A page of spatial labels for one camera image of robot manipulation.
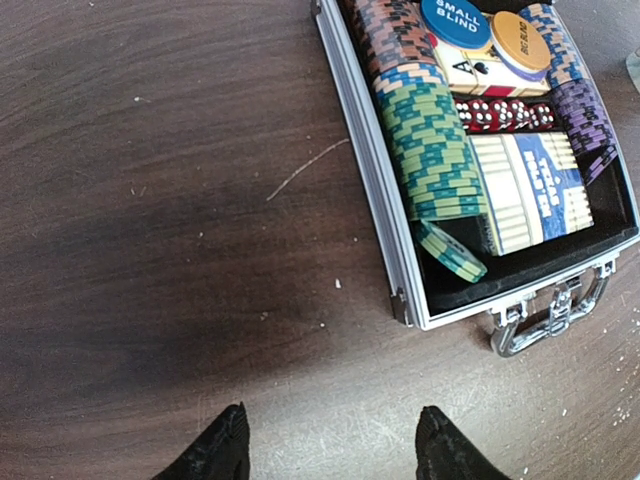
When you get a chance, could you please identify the blue small blind button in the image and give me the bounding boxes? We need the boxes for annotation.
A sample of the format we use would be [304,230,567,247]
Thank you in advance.
[420,0,491,50]

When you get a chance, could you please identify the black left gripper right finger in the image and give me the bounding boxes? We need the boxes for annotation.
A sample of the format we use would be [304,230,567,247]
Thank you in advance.
[415,406,508,479]

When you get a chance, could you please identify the row poker chips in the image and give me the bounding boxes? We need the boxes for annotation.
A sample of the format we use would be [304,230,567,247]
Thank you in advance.
[519,3,619,185]
[344,1,488,283]

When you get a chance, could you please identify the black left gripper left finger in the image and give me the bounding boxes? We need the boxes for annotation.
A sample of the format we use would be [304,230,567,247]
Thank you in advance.
[152,402,250,480]

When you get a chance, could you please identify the Texas Hold'em card box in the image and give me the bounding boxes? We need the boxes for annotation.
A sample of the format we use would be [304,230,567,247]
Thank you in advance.
[469,132,594,256]

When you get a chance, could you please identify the red translucent die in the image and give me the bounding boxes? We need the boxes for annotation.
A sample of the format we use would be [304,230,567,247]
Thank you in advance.
[489,99,514,132]
[465,99,493,132]

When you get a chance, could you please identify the aluminium poker case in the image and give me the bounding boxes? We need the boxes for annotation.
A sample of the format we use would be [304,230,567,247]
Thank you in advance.
[311,1,639,358]

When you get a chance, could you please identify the left row poker chips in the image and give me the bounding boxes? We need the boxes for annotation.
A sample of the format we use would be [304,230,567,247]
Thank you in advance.
[344,1,488,283]

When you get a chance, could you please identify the white dealer button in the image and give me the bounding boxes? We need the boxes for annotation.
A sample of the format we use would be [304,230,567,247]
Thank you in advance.
[501,57,549,82]

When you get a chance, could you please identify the red playing card deck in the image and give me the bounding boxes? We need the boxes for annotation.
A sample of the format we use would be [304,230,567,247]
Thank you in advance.
[428,32,550,97]

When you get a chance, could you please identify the orange big blind button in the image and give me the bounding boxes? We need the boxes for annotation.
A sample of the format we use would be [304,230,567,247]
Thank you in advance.
[490,11,551,71]

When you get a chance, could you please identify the right row poker chips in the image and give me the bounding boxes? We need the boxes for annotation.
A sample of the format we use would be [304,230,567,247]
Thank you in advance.
[519,3,619,185]

